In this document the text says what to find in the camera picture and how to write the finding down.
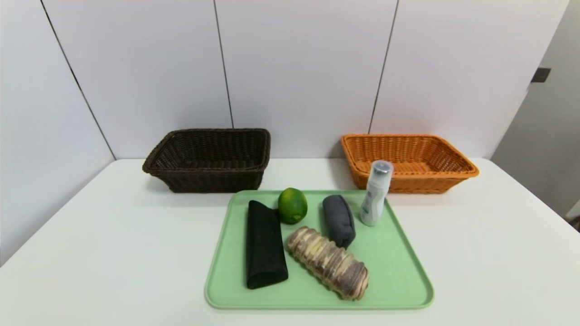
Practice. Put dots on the green lime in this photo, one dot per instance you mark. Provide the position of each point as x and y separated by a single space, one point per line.
292 206

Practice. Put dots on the grey fabric pouch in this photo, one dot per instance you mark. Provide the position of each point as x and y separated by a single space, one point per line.
339 222

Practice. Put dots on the dark brown wicker basket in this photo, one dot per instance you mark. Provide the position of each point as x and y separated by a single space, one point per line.
213 181

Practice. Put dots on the orange wicker basket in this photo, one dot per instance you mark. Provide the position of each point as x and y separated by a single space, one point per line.
430 183

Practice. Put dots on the white bottle with clear cap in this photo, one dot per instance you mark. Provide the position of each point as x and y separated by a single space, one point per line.
375 199

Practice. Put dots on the light green plastic tray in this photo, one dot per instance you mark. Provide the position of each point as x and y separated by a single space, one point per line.
312 280

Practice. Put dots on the dark wall fixture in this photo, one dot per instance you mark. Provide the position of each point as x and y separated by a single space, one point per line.
541 75

